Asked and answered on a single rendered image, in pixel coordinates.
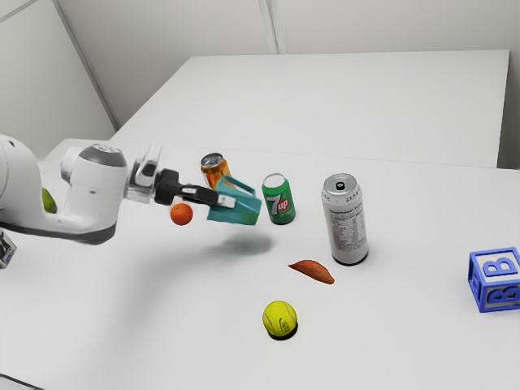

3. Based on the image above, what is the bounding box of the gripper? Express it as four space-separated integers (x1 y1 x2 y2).
153 167 237 210

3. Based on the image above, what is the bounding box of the teal faceted mug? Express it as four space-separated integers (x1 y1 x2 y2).
206 175 262 227

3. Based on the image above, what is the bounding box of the orange soda can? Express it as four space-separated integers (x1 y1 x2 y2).
199 152 233 191

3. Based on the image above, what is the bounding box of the orange fruit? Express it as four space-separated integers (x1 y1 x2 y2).
169 202 194 227

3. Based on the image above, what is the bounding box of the green soda can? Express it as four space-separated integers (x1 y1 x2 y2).
261 172 297 226

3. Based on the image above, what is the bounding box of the sweet potato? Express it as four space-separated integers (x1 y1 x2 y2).
287 259 336 285

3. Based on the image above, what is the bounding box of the tall silver can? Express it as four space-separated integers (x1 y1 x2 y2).
320 172 370 267

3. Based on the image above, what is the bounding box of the yellow tennis ball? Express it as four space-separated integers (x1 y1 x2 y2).
262 300 298 338

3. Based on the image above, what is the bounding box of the green fruit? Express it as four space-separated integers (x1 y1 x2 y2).
41 187 59 215

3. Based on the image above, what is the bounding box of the small grey block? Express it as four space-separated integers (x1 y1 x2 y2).
0 229 18 269

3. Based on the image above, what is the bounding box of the blue letter block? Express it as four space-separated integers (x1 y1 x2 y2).
466 246 520 314

